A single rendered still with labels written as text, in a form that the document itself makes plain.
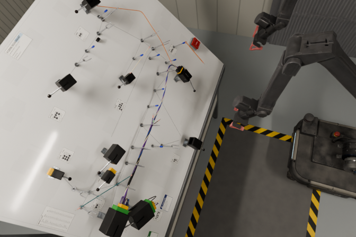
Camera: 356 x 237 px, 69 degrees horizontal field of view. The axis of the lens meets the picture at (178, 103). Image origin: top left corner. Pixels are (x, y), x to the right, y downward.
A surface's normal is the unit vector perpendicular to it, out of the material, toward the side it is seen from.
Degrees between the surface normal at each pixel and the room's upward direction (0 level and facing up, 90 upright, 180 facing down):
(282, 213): 0
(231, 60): 0
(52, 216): 51
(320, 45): 24
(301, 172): 0
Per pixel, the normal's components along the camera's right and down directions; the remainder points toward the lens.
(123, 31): 0.64, -0.08
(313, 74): -0.13, -0.44
